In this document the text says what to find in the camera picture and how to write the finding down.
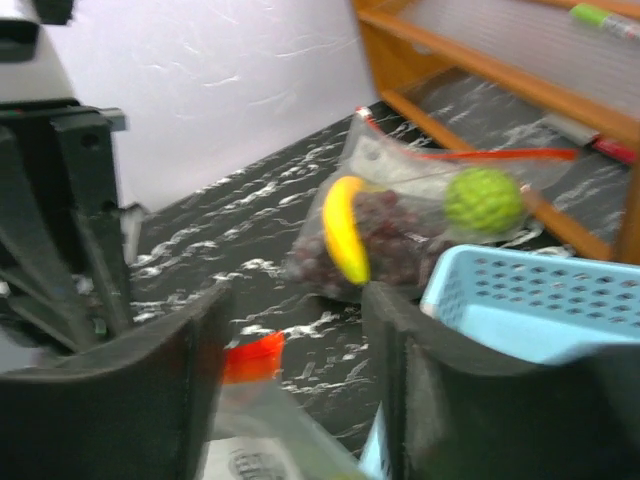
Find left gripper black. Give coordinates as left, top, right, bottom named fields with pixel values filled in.
left=1, top=99, right=133, bottom=350

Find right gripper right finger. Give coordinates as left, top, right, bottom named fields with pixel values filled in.
left=361, top=283, right=639, bottom=479

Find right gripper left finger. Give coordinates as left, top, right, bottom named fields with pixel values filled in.
left=1, top=284, right=232, bottom=479

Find zip bag red seal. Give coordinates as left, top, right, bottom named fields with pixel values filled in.
left=199, top=332, right=368, bottom=480

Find light blue plastic basket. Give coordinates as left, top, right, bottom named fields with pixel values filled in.
left=420, top=245, right=639, bottom=364

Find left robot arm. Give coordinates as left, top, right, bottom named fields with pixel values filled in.
left=1, top=1, right=132, bottom=351

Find dark purple fake grapes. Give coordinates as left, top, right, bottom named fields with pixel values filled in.
left=285, top=190, right=454, bottom=303

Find zip bag with grapes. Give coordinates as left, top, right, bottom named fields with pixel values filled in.
left=284, top=107, right=581, bottom=304

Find green bumpy fruit left bag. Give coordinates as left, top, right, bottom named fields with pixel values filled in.
left=443, top=167, right=525, bottom=234

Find yellow fake banana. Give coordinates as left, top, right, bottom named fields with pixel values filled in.
left=322, top=176, right=372, bottom=286

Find red black item on shelf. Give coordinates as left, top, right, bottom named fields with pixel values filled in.
left=542, top=113, right=636, bottom=165

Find wooden shelf rack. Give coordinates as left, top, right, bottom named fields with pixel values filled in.
left=353, top=1, right=639, bottom=264

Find green white marker pen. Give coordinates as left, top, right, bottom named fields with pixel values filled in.
left=570, top=3, right=639, bottom=41

